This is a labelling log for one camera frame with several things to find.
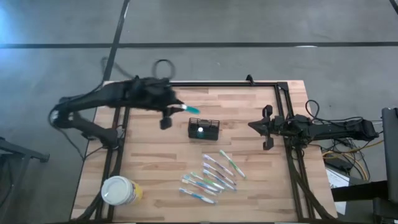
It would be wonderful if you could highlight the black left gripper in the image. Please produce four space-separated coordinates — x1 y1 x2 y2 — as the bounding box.
132 78 187 129

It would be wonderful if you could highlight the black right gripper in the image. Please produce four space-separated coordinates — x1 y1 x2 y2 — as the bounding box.
248 105 287 151

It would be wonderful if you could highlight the green white toothbrush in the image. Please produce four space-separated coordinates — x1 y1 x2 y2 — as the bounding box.
219 149 247 180
190 171 226 191

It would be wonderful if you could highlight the purple white toothbrush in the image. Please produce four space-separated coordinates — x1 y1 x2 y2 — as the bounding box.
201 162 238 186
203 154 235 177

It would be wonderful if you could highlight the red white toothbrush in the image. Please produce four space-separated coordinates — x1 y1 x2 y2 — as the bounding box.
180 179 218 197

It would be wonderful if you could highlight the black power brick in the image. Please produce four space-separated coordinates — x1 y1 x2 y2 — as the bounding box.
325 155 354 173

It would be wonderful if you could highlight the white paper sheet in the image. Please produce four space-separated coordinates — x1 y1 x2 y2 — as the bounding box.
325 167 351 216

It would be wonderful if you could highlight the yellow wipes canister white lid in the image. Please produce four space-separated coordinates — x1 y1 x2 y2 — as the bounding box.
101 175 144 207

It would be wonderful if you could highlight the black metal beam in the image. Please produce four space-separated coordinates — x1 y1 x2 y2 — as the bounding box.
331 179 389 203

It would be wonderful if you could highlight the dark grey equipment case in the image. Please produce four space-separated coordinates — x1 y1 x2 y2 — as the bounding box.
381 107 398 205

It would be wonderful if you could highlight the black metal stand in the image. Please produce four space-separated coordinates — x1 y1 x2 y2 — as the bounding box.
0 136 50 224

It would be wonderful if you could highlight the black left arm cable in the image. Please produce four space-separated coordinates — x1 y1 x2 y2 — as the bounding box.
99 55 177 82

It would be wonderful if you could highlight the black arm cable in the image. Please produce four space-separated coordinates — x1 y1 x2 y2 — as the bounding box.
305 99 364 125
99 55 177 82

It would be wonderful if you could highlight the black wire caddy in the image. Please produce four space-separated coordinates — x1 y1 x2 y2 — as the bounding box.
187 117 221 141

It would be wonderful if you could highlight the black aluminium table frame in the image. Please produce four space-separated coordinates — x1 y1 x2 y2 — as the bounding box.
73 80 338 223

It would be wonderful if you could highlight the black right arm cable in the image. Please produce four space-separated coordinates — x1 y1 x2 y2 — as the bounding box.
305 99 364 125

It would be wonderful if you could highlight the yellow cable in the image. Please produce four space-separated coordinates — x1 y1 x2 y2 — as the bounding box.
322 139 385 182

